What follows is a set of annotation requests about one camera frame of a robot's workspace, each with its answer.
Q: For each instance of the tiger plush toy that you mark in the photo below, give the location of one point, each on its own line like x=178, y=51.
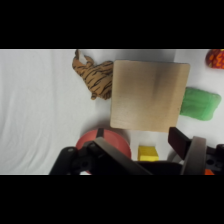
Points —
x=96, y=78

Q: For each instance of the green sponge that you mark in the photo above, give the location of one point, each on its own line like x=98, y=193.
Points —
x=199, y=104

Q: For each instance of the red ball with orange pattern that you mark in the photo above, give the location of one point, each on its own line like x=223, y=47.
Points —
x=216, y=59

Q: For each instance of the orange block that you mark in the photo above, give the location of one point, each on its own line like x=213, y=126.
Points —
x=209, y=172

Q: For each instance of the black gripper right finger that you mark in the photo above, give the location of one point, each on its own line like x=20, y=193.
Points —
x=193, y=156

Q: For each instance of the pink bowl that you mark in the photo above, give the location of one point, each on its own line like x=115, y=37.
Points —
x=116, y=140

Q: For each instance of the wooden toy oven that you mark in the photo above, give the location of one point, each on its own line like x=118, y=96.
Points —
x=150, y=95

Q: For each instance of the yellow block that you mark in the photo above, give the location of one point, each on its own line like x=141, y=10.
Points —
x=148, y=153

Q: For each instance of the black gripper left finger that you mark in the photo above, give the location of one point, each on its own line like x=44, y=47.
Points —
x=116, y=156

